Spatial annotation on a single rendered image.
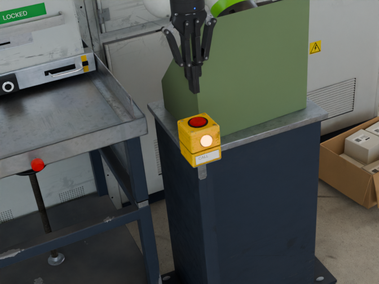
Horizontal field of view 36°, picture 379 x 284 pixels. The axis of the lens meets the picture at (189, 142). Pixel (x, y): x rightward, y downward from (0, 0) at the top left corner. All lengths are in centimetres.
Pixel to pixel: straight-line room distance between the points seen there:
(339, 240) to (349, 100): 80
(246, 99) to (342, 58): 122
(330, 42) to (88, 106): 136
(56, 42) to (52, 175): 76
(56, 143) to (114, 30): 76
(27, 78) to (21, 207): 78
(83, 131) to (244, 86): 45
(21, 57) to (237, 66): 64
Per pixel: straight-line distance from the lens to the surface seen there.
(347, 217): 251
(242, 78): 157
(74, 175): 240
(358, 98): 294
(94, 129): 154
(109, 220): 173
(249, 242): 186
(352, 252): 236
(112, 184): 249
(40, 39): 176
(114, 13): 215
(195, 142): 137
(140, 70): 226
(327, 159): 260
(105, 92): 171
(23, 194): 240
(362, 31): 278
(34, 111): 169
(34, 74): 178
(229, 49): 151
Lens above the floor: 162
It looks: 33 degrees down
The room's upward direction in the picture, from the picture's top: 6 degrees counter-clockwise
